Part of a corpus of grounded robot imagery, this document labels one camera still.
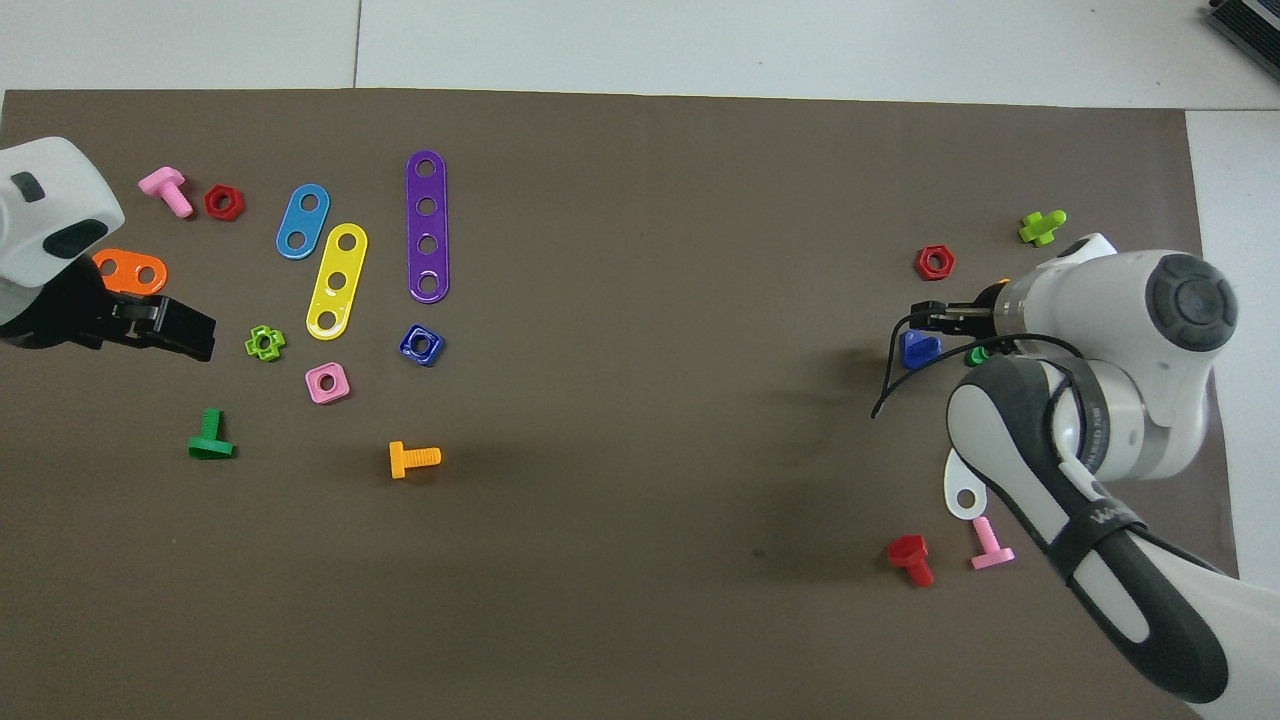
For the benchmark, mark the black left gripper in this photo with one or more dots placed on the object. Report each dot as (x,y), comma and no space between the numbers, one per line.
(70,315)

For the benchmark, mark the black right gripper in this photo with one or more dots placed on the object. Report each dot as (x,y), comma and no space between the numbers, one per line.
(983,318)

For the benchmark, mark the blue plastic bolt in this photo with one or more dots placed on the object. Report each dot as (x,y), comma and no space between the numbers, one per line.
(918,352)

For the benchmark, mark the blue square nut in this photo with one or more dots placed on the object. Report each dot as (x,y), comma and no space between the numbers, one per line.
(436,350)

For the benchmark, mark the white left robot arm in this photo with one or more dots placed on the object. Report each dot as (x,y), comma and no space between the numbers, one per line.
(50,200)

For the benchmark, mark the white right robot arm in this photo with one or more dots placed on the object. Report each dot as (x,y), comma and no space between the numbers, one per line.
(1100,290)

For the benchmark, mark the green triangle nut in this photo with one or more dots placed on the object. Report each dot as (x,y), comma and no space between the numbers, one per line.
(977,355)

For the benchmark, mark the red hexagon nut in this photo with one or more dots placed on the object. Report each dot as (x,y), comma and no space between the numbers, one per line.
(921,263)
(238,204)

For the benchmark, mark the orange square nut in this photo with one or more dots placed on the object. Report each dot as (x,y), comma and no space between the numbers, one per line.
(998,287)

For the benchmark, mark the orange heart-shaped plate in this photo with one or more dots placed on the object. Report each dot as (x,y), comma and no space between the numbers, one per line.
(129,268)

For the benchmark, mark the lime green cross nut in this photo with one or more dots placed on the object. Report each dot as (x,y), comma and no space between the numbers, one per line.
(277,343)

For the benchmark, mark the green plastic bolt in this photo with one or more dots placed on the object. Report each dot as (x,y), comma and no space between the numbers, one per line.
(210,430)

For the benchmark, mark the lime green cross bolt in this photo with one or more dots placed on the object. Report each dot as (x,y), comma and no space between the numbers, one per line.
(1040,230)

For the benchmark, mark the pink plastic bolt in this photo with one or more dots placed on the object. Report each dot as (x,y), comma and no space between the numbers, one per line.
(165,185)
(988,545)

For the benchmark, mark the white curved perforated plate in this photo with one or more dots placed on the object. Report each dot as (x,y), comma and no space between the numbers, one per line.
(958,475)

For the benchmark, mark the blue two-hole plate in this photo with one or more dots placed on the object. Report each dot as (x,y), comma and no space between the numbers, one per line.
(303,221)

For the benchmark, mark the pink square nut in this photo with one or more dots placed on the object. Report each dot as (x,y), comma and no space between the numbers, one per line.
(342,380)

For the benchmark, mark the yellow three-hole plate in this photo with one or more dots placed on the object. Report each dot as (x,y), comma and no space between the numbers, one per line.
(343,261)

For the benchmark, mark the red plastic bolt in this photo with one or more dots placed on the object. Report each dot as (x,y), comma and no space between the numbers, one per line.
(908,552)

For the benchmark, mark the purple four-hole plate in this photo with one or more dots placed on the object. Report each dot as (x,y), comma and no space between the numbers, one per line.
(428,226)

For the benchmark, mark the orange plastic bolt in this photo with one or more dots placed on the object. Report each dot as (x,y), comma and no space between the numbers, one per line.
(415,458)

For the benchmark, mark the brown table mat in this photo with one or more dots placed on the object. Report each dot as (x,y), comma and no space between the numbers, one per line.
(600,550)

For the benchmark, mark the dark ribbed device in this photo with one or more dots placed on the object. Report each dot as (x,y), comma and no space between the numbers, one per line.
(1255,30)

